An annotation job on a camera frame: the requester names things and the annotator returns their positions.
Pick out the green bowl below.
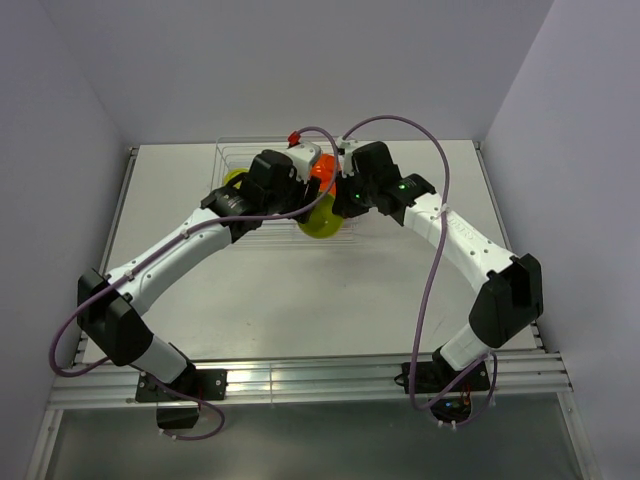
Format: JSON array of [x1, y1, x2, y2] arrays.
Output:
[[223, 168, 248, 189], [298, 194, 344, 239]]

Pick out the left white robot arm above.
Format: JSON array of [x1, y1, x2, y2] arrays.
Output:
[[77, 142, 321, 399]]

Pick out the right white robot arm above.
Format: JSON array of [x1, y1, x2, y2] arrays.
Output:
[[333, 140, 544, 390]]

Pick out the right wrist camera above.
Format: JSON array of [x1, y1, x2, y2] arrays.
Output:
[[336, 137, 359, 176]]

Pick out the wire dish rack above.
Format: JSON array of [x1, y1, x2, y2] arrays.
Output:
[[210, 137, 361, 249]]

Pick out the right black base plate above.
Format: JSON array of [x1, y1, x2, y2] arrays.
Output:
[[415, 361, 490, 423]]

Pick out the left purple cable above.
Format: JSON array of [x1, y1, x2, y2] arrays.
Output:
[[49, 124, 341, 441]]

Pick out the aluminium mounting rail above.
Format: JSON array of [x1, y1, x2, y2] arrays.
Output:
[[46, 350, 573, 410]]

